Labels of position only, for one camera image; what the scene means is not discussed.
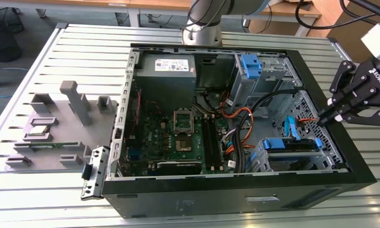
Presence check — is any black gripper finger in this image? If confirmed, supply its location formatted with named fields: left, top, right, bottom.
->
left=316, top=95, right=380, bottom=127
left=316, top=60, right=368, bottom=121

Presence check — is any blue data wire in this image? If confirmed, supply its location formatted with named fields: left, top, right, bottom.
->
left=284, top=115, right=304, bottom=141

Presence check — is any hard disk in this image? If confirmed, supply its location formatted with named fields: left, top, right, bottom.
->
left=262, top=138, right=323, bottom=153

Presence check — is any metal disk bay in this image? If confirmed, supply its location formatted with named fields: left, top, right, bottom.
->
left=256, top=136, right=344, bottom=172

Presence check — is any wooden cabinet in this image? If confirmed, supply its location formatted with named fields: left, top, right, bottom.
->
left=328, top=0, right=380, bottom=67

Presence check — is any blue plastic bay latch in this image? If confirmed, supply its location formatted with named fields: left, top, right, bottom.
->
left=240, top=54, right=263, bottom=80

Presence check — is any metal optical drive bay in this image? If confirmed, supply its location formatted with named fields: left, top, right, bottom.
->
left=230, top=53, right=304, bottom=113

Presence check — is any wooden desk with white legs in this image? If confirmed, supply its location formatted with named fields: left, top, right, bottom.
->
left=35, top=0, right=323, bottom=37

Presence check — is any black RAM slot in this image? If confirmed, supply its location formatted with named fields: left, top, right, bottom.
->
left=211, top=113, right=226, bottom=171
left=202, top=113, right=215, bottom=171

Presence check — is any grey power supply unit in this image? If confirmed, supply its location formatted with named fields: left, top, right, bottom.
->
left=135, top=54, right=199, bottom=111

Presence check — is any metal socket cover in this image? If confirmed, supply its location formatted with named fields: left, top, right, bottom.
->
left=172, top=109, right=196, bottom=134

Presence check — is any CPU socket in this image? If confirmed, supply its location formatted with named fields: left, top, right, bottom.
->
left=174, top=138, right=195, bottom=152

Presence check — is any black open PC case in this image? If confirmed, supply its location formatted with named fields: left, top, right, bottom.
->
left=101, top=42, right=378, bottom=218

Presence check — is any black graphics card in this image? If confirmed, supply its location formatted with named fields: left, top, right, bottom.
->
left=148, top=159, right=204, bottom=177

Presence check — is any green motherboard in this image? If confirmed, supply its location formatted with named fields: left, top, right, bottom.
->
left=123, top=111, right=240, bottom=177

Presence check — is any grey expansion slot latch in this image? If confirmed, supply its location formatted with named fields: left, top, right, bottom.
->
left=80, top=145, right=111, bottom=200

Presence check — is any grey parts rack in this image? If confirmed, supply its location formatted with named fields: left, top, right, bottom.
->
left=4, top=80, right=120, bottom=173

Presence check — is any green RAM stick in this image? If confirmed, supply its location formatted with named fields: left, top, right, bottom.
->
left=27, top=143, right=64, bottom=151

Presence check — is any silver CPU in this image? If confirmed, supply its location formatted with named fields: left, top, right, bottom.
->
left=29, top=126, right=51, bottom=136

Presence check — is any black mesh wastebasket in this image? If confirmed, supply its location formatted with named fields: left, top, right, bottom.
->
left=0, top=7, right=24, bottom=63

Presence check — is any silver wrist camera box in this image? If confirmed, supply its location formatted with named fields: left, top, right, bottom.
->
left=360, top=23, right=380, bottom=59

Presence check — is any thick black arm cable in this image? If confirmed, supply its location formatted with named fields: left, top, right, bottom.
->
left=339, top=0, right=380, bottom=24

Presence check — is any orange yellow wire bundle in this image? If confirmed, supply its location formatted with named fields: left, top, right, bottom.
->
left=220, top=106, right=258, bottom=154

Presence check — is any black cable bundle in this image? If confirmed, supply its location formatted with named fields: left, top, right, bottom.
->
left=234, top=89, right=307, bottom=173

